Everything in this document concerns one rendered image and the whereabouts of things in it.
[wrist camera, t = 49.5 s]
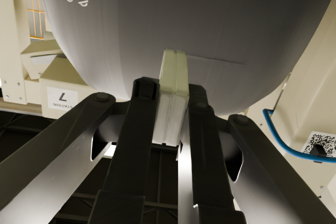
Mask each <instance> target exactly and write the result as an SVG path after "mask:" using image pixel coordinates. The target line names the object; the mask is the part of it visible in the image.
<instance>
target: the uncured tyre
mask: <svg viewBox="0 0 336 224"><path fill-rule="evenodd" d="M330 2H331V0H91V12H92V13H87V12H83V11H80V10H77V9H74V8H71V7H68V6H65V5H64V4H63V0H41V3H42V6H43V9H44V12H45V15H46V18H47V21H48V24H49V26H50V29H51V31H52V33H53V35H54V37H55V39H56V41H57V43H58V45H59V47H60V48H61V50H62V51H63V52H64V54H65V55H66V57H67V58H68V59H69V61H70V62H71V64H72V65H73V66H74V68H75V69H76V71H77V72H78V73H79V75H80V76H81V78H82V79H83V80H84V81H85V83H86V84H88V85H89V86H90V87H92V88H94V89H96V90H98V91H100V92H105V93H108V94H111V95H113V96H114V97H115V98H117V99H123V100H128V101H129V100H131V97H132V91H133V83H134V80H135V79H139V78H142V77H148V78H154V79H160V73H161V67H162V61H163V55H164V50H166V49H171V50H174V52H177V51H182V52H185V54H187V55H192V56H197V57H203V58H209V59H214V60H220V61H225V62H231V63H236V64H242V65H244V66H243V67H239V66H233V65H228V64H222V63H217V62H211V61H205V60H200V59H194V58H189V57H187V58H186V60H187V73H188V83H189V84H193V85H199V86H202V87H203V88H204V89H205V90H206V95H207V100H208V105H210V106H211V107H212V108H213V110H214V114H215V115H216V116H228V115H232V114H239V113H241V112H242V111H244V110H245V109H247V108H249V107H250V106H252V105H253V104H255V103H257V102H258V101H260V100H261V99H263V98H265V97H266V96H268V95H269V94H271V93H272V92H273V91H274V90H275V89H276V88H277V87H278V86H279V85H280V84H281V83H282V82H283V81H284V80H285V79H286V77H287V76H288V75H289V73H290V72H291V71H292V69H293V68H294V67H295V65H296V64H297V62H298V61H299V59H300V57H301V56H302V54H303V53H304V51H305V49H306V48H307V46H308V44H309V42H310V41H311V39H312V37H313V35H314V34H315V32H316V30H317V28H318V26H319V24H320V22H321V20H322V18H323V16H324V14H325V12H326V10H327V8H328V6H329V4H330Z"/></svg>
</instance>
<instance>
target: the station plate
mask: <svg viewBox="0 0 336 224"><path fill-rule="evenodd" d="M46 87H47V100H48V108H50V109H56V110H62V111H69V110H70V109H72V108H73V107H74V106H76V105H77V104H78V91H74V90H68V89H62V88H56V87H50V86H46Z"/></svg>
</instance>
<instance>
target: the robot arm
mask: <svg viewBox="0 0 336 224"><path fill-rule="evenodd" d="M112 142H117V143H116V146H115V149H114V152H113V155H112V159H111V162H110V165H109V168H108V171H107V174H106V177H105V181H104V184H103V187H102V190H101V189H100V190H99V191H98V193H97V195H96V198H95V201H94V204H93V207H92V210H91V213H90V216H89V219H88V222H87V224H142V221H143V214H144V206H145V198H146V197H145V193H146V186H147V178H148V171H149V163H150V156H151V148H152V143H155V144H162V143H166V145H167V146H174V147H176V146H177V145H179V147H178V152H177V156H176V161H178V224H336V218H335V217H334V215H333V214H332V213H331V212H330V211H329V210H328V208H327V207H326V206H325V205H324V204H323V202H322V201H321V200H320V199H319V198H318V197H317V195H316V194H315V193H314V192H313V191H312V189H311V188H310V187H309V186H308V185H307V184H306V182H305V181H304V180H303V179H302V178H301V176H300V175H299V174H298V173H297V172H296V171H295V169H294V168H293V167H292V166H291V165H290V163H289V162H288V161H287V160H286V159H285V158H284V156H283V155H282V154H281V153H280V152H279V150H278V149H277V148H276V147H275V146H274V145H273V143H272V142H271V141H270V140H269V139H268V137H267V136H266V135H265V134H264V133H263V131H262V130H261V129H260V128H259V127H258V126H257V124H256V123H255V122H254V121H253V120H252V119H251V118H249V117H247V116H246V115H243V114H231V115H229V117H228V120H226V119H223V118H220V117H218V116H216V115H215V112H214V109H213V108H212V107H211V106H210V105H209V103H208V98H207V93H206V90H205V89H204V88H203V87H202V86H201V85H195V84H190V83H189V81H188V67H187V54H186V53H185V52H184V51H179V50H177V52H175V51H174V50H173V49H167V48H166V50H164V53H163V59H162V65H161V71H160V76H159V79H156V78H151V77H145V76H143V77H141V78H137V79H135V80H134V81H133V87H132V95H131V99H130V100H129V101H124V102H116V97H114V96H113V95H112V94H109V93H105V92H95V93H92V94H90V95H89V96H87V97H86V98H85V99H83V100H82V101H81V102H79V103H78V104H77V105H75V106H74V107H73V108H72V109H70V110H69V111H68V112H66V113H65V114H64V115H62V116H61V117H60V118H58V119H57V120H56V121H54V122H53V123H52V124H50V125H49V126H48V127H47V128H45V129H44V130H43V131H41V132H40V133H39V134H37V135H36V136H35V137H33V138H32V139H31V140H29V141H28V142H27V143H25V144H24V145H23V146H22V147H20V148H19V149H18V150H16V151H15V152H14V153H12V154H11V155H10V156H8V157H7V158H6V159H4V160H3V161H2V162H0V224H48V223H49V222H50V221H51V219H52V218H53V217H54V216H55V215H56V213H57V212H58V211H59V210H60V208H61V207H62V206H63V205H64V204H65V202H66V201H67V200H68V199H69V197H70V196H71V195H72V194H73V193H74V191H75V190H76V189H77V188H78V186H79V185H80V184H81V183H82V182H83V180H84V179H85V178H86V177H87V175H88V174H89V173H90V172H91V170H92V169H93V168H94V167H95V166H96V164H97V163H98V162H99V161H100V159H101V158H102V157H103V156H104V155H105V153H106V152H107V151H108V150H109V148H110V147H111V145H112ZM233 197H234V199H235V201H236V203H237V205H238V207H239V209H240V210H235V205H234V200H233Z"/></svg>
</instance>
